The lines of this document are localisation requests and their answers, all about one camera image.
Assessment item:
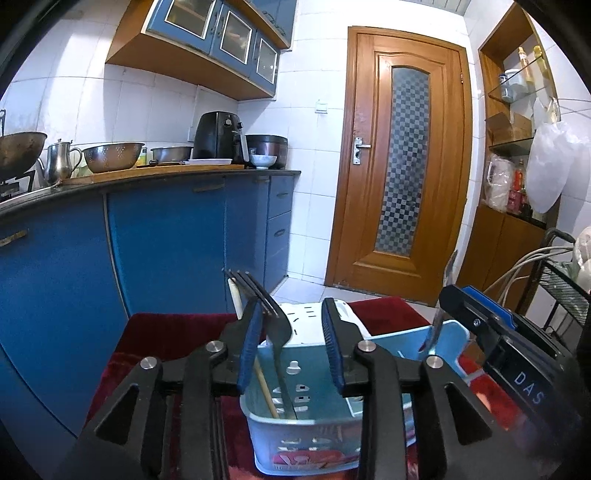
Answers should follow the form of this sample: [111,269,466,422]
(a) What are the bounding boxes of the steel colander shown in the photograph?
[82,142,145,174]

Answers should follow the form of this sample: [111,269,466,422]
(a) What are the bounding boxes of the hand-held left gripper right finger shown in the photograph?
[321,298,541,480]

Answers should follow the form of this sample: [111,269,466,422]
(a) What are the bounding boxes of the dark rice cooker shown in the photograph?
[246,134,288,169]

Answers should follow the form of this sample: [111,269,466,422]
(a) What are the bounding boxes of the cardboard box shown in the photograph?
[485,112,533,144]

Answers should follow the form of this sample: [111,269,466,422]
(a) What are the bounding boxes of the red floral blanket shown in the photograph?
[85,295,527,480]

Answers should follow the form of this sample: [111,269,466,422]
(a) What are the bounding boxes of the steel knife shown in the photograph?
[419,249,459,356]

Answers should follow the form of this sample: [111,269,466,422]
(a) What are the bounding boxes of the yellow oil bottle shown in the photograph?
[517,46,534,90]
[533,45,548,86]

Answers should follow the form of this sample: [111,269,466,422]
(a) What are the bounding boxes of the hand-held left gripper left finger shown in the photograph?
[53,298,265,480]

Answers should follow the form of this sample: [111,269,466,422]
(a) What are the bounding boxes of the wooden chopstick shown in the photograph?
[253,357,281,419]

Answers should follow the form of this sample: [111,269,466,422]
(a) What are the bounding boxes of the wooden cutting board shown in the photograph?
[60,162,245,186]

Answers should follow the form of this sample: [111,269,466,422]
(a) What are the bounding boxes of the black wire rack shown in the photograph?
[515,227,591,333]

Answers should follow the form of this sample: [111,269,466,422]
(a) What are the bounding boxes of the wooden shelf unit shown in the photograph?
[455,2,561,305]

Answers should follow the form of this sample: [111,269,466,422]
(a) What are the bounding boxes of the wooden door with glass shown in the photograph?
[323,25,472,308]

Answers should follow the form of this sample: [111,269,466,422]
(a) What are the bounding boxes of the large steel fork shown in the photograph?
[223,268,298,421]

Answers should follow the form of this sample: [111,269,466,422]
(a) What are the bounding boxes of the clear plastic bag bundle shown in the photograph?
[482,154,515,213]

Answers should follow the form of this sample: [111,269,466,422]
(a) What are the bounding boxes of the white lidded jar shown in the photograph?
[501,69,525,103]

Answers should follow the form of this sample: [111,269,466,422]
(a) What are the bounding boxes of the grey cables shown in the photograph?
[482,247,575,305]

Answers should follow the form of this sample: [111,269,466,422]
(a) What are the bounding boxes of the blue kitchen base cabinets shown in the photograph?
[0,168,302,444]

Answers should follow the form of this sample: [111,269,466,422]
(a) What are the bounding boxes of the black air fryer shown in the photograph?
[193,111,250,162]

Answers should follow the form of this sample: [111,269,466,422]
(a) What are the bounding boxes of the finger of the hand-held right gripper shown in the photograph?
[462,285,532,333]
[438,285,506,352]

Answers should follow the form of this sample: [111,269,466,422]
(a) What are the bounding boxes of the dark steel wok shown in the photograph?
[0,131,48,183]

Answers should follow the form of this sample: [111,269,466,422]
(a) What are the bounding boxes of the blue wall cabinet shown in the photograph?
[105,0,298,101]

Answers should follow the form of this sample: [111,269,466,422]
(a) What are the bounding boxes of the steel pitcher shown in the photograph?
[45,138,83,183]

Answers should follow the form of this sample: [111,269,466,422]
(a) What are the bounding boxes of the red label bottle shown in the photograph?
[508,159,532,215]

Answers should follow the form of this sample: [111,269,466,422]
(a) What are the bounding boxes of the light blue utensil box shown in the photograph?
[240,300,472,476]

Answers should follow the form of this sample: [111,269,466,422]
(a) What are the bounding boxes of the steel basin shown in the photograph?
[150,145,194,164]

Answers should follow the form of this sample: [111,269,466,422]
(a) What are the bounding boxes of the crumpled white bag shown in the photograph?
[573,226,591,294]

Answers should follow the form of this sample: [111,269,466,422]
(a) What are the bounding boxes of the gas stove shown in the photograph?
[0,171,47,204]

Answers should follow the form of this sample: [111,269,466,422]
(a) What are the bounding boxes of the small hanging plastic bag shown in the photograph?
[533,95,561,134]

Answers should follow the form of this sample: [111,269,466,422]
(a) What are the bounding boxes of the large white plastic bag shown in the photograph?
[526,120,580,214]

